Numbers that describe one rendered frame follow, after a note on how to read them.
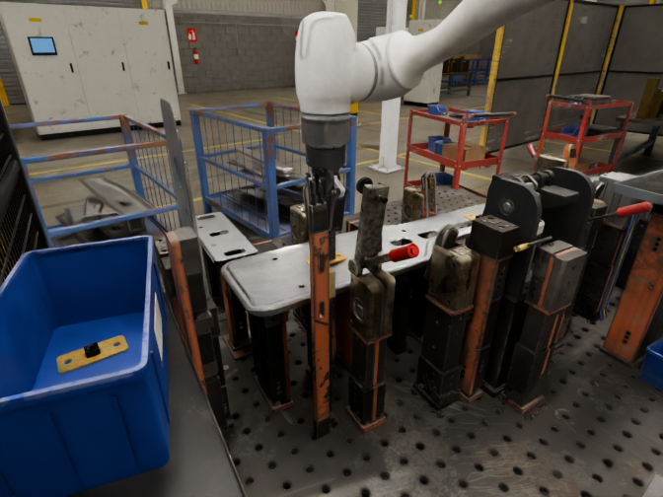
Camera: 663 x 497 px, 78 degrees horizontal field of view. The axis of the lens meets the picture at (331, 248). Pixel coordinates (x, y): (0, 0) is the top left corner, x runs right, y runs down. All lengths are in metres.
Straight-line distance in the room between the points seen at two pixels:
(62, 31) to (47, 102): 1.14
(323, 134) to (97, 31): 7.96
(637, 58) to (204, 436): 8.38
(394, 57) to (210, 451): 0.66
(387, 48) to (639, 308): 0.83
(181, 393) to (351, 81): 0.54
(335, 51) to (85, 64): 7.92
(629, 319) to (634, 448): 0.31
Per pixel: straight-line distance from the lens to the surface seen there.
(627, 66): 8.58
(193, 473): 0.48
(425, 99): 11.45
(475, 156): 3.59
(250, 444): 0.92
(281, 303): 0.74
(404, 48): 0.80
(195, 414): 0.53
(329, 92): 0.72
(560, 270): 0.84
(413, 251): 0.61
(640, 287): 1.19
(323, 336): 0.74
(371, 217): 0.67
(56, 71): 8.47
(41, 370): 0.67
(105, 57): 8.60
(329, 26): 0.72
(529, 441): 0.99
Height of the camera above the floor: 1.41
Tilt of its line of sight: 26 degrees down
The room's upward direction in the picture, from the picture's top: straight up
